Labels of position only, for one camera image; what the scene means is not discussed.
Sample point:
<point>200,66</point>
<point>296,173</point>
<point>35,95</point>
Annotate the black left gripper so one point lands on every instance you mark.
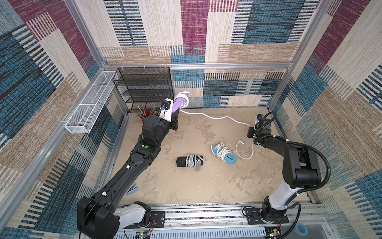
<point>173,122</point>

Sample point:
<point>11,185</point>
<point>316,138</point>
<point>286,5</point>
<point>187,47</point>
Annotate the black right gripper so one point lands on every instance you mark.
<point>252,132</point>

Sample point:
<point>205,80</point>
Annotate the purple power strip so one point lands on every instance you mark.
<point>181,100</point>

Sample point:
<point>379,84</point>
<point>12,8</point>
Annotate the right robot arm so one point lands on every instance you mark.
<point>300,171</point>

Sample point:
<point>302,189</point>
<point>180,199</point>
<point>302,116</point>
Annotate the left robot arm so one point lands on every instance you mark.
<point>99,217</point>

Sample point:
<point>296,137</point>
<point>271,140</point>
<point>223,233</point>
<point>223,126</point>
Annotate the black power strip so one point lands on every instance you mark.
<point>190,161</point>

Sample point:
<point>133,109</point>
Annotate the teal power strip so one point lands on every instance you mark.
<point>223,153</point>

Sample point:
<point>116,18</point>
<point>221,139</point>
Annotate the pencils in red cup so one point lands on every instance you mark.
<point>142,110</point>

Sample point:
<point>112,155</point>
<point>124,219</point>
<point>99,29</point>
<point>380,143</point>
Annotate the red metal pencil cup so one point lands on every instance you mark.
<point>148,112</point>

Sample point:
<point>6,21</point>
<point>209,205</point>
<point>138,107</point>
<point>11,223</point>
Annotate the blue stapler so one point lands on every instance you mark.
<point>133,188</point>

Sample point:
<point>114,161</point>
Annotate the teal tape roll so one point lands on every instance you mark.
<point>301,230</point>

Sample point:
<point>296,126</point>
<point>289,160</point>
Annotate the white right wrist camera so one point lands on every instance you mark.
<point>260,121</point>

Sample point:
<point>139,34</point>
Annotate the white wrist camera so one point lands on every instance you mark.
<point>260,121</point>
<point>166,109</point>

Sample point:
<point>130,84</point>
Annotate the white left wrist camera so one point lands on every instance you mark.
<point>166,109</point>

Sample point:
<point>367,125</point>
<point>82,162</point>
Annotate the black wire mesh shelf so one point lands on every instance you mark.
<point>144,87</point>

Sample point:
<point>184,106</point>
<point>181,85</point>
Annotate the white wire mesh basket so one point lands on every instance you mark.
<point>90,107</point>

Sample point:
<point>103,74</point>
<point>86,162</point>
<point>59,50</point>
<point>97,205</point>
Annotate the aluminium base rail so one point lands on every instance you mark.
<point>226,221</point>

